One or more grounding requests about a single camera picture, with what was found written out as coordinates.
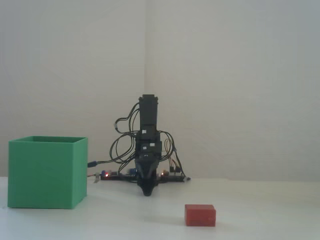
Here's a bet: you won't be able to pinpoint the green square plastic bin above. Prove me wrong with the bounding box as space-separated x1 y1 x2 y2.
7 135 89 210

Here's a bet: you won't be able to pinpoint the circuit board with white connectors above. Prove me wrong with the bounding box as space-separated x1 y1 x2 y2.
159 169 185 179

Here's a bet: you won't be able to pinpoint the black usb cable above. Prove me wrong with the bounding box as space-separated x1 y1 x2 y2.
96 158 118 166

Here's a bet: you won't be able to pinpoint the red rectangular block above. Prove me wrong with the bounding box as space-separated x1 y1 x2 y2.
184 203 217 228

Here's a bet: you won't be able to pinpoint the blue circuit board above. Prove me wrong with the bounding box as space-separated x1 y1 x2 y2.
101 169 138 179

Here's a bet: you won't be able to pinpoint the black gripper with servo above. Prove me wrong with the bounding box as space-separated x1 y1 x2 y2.
134 151 163 198

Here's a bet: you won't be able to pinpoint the coloured jumper wires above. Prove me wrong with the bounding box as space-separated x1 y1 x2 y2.
164 138 181 174

